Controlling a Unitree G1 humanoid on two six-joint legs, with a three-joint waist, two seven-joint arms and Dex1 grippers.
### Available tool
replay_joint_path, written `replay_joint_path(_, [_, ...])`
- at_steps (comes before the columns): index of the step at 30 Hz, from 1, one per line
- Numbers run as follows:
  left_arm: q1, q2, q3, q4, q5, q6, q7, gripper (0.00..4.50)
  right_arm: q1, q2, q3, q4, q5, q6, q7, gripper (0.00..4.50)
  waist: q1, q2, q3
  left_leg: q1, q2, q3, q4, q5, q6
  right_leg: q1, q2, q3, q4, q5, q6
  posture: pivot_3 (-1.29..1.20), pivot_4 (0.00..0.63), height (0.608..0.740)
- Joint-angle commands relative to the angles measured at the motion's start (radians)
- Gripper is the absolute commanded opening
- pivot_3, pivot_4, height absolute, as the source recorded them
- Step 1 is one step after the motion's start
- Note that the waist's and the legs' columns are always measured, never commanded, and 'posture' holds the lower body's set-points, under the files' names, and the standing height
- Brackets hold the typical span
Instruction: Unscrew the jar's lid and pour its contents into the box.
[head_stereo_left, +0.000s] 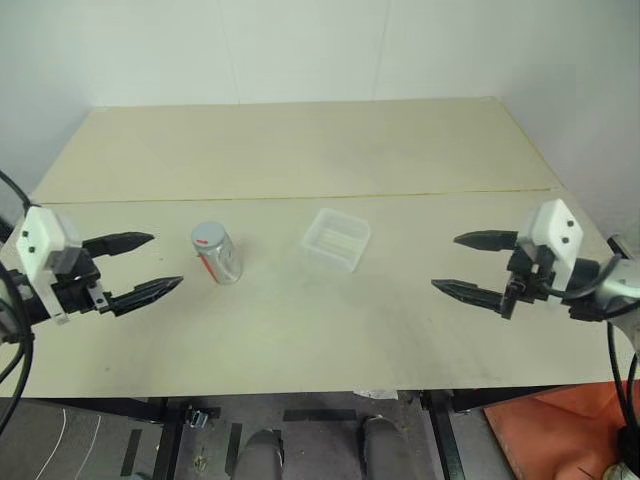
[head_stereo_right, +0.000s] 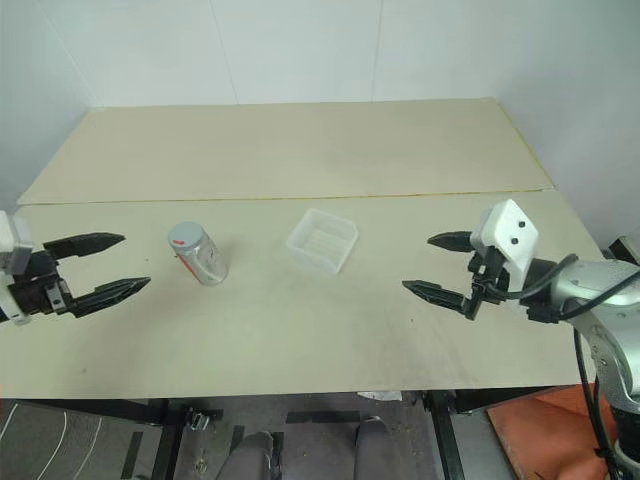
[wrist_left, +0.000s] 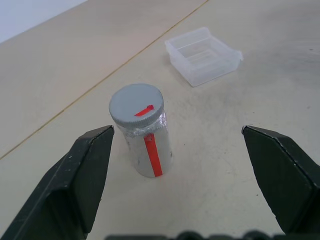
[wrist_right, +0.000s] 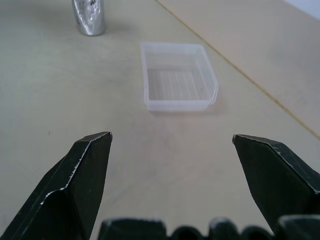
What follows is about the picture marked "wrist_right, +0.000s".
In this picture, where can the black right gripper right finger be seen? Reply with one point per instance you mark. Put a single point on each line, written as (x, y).
(277, 180)

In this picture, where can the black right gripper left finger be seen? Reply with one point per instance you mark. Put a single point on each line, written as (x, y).
(75, 190)

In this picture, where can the clear plastic container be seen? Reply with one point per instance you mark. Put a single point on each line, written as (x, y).
(177, 77)

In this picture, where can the shiny silver metal object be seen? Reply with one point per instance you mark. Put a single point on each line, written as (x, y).
(88, 17)

